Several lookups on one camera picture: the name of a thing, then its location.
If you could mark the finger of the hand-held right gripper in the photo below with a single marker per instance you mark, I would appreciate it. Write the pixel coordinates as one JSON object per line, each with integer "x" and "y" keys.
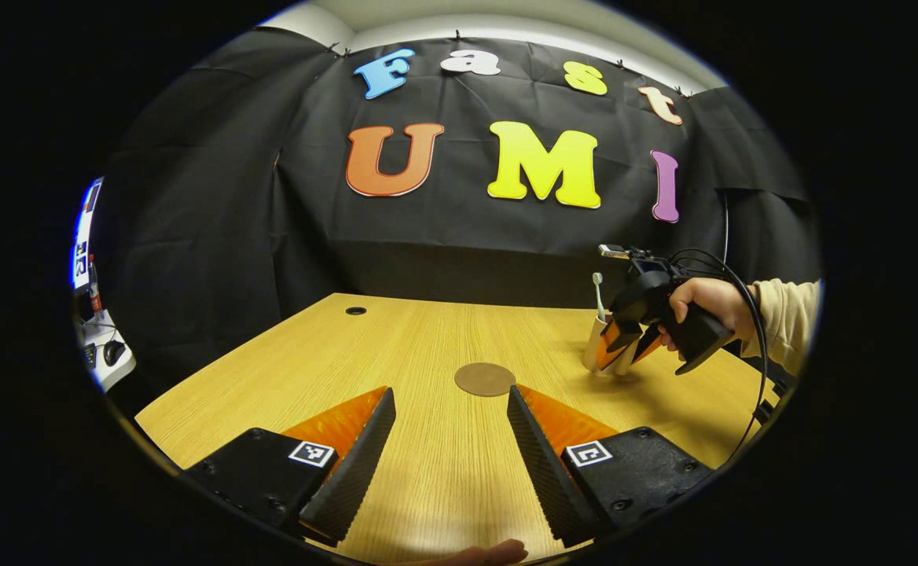
{"x": 610, "y": 354}
{"x": 646, "y": 346}

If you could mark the black computer mouse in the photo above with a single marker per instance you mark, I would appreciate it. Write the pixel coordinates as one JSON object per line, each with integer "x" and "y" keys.
{"x": 114, "y": 352}

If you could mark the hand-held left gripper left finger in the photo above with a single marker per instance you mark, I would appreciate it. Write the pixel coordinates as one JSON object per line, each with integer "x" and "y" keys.
{"x": 361, "y": 464}

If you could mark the white side table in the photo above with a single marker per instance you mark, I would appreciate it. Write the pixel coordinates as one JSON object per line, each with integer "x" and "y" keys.
{"x": 117, "y": 373}

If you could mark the round brown coaster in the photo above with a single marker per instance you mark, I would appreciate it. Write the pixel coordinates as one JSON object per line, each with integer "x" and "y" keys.
{"x": 485, "y": 379}

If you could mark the white toothbrush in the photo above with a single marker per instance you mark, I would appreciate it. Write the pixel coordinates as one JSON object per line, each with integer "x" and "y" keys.
{"x": 599, "y": 295}

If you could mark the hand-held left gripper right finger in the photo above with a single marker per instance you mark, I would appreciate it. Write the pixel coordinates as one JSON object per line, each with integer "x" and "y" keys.
{"x": 541, "y": 464}

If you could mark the computer monitor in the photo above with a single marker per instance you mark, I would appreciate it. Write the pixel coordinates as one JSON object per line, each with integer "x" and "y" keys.
{"x": 86, "y": 236}

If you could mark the beige cup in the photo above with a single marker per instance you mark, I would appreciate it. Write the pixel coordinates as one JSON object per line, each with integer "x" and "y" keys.
{"x": 591, "y": 346}

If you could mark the black keyboard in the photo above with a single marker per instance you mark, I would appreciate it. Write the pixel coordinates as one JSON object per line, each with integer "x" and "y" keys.
{"x": 89, "y": 355}

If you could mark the wooden desktop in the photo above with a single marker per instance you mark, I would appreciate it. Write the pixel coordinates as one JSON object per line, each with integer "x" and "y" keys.
{"x": 427, "y": 346}

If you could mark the black backdrop cloth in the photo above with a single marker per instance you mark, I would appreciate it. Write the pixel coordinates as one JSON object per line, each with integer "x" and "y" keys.
{"x": 231, "y": 236}

